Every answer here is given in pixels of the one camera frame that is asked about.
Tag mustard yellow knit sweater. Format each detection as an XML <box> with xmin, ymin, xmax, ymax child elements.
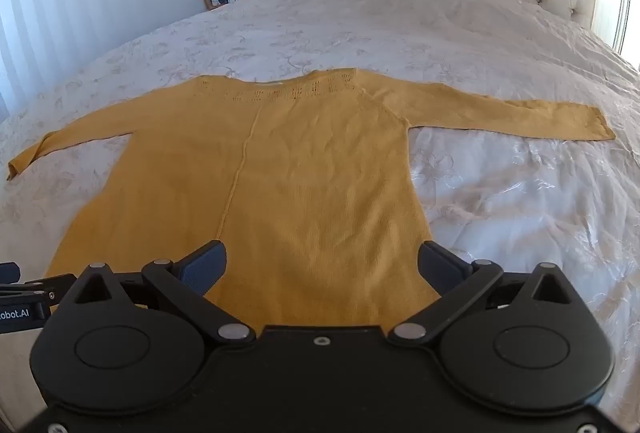
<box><xmin>8</xmin><ymin>69</ymin><xmax>614</xmax><ymax>328</ymax></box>

